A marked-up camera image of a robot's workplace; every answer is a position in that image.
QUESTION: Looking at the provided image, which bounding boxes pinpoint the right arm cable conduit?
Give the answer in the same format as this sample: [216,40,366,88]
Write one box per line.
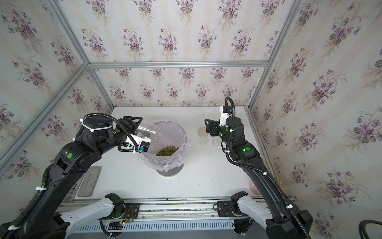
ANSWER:
[220,96,312,239]

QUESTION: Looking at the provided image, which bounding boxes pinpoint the mesh bin with plastic bag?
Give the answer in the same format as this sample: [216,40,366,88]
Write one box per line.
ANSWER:
[139,120,191,177]

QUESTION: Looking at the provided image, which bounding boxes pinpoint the grey sponge pad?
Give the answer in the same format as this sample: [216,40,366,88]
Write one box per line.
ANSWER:
[77,166,102,197]

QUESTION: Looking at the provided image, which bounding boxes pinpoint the mung beans in bin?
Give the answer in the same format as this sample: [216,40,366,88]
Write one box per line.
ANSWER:
[156,145,179,157]

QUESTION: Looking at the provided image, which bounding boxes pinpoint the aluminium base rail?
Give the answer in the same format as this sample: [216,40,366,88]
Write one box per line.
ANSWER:
[64,196,269,234]

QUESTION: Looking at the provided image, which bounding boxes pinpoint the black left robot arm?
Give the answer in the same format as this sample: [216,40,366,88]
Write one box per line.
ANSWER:
[1,113,143,239]

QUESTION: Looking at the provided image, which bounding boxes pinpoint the aluminium frame post right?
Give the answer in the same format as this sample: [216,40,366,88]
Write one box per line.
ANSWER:
[248,0,304,109]

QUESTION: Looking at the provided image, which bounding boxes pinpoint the aluminium frame crossbar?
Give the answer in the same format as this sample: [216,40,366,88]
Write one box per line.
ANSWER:
[88,60,269,69]

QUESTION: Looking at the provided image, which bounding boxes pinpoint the pink pen holder cup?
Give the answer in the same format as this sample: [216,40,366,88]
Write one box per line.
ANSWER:
[249,180,262,196]

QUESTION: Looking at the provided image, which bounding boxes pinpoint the aluminium frame post left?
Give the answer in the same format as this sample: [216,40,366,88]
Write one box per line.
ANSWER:
[45,0,114,111]

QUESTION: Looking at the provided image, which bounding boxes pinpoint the aluminium frame post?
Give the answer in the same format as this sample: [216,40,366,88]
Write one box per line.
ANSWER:
[45,0,114,111]
[248,0,304,109]

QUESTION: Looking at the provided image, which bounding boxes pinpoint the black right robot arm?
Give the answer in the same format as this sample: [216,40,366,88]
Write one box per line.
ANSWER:
[205,117,313,239]

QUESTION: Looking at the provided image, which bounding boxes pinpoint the clear jar with mung beans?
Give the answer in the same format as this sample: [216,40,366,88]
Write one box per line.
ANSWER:
[211,137,221,147]

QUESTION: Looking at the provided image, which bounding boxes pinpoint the beige jar lid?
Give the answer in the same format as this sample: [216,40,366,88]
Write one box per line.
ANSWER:
[198,126,209,137]

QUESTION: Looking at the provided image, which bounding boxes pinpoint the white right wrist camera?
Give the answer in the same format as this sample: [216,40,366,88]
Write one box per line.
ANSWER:
[219,106,234,127]

